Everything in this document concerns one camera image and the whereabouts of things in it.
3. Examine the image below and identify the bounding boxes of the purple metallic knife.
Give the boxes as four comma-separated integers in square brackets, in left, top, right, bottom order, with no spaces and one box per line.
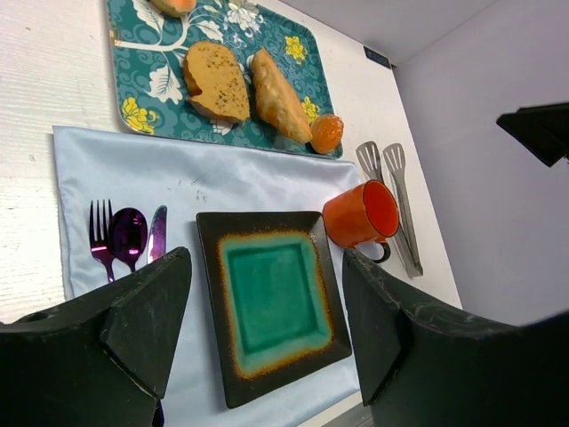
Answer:
[147,205,167,263]

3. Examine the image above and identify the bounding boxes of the blue table corner label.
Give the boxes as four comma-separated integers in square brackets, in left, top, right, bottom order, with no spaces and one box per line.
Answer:
[364,45,392,69]

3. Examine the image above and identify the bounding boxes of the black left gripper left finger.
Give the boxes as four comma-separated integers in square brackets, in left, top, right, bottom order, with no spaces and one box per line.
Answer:
[1,247,192,426]

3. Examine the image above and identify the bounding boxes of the orange ceramic mug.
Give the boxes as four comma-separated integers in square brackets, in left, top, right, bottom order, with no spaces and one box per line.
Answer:
[323,180,399,263]

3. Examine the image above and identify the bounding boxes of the metal serving tongs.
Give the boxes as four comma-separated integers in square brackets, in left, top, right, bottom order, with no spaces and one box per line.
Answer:
[356,141,423,278]

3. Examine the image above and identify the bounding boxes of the purple metallic fork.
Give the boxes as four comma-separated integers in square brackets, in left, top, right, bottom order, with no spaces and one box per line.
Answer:
[89,200,115,283]

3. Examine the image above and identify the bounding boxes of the square black green plate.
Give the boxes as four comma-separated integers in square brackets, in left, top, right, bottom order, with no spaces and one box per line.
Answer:
[196,211,352,409]

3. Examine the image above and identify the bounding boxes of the teal floral tray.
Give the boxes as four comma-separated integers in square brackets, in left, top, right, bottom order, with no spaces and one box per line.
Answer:
[106,0,333,156]

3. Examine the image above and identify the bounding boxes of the long crusty bread roll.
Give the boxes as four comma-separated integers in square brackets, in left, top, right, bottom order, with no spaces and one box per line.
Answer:
[251,48,312,144]

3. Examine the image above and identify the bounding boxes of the round orange bun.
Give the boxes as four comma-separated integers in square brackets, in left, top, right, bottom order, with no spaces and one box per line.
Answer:
[150,0,196,18]

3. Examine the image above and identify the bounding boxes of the purple metallic spoon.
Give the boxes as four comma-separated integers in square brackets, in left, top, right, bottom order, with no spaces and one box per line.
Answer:
[108,207,148,272]

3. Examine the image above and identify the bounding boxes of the toasted bread slice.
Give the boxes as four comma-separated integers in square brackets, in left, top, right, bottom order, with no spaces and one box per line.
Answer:
[182,41,250,124]

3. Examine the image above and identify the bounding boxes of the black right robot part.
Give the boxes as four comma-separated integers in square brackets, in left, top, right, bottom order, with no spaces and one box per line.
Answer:
[496,102,569,167]

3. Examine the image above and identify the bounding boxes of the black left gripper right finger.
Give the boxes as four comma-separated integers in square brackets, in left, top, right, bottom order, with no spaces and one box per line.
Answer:
[342,249,568,426]

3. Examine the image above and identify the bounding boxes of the orange glazed bun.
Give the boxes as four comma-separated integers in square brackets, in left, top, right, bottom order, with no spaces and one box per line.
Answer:
[310,114,344,155]

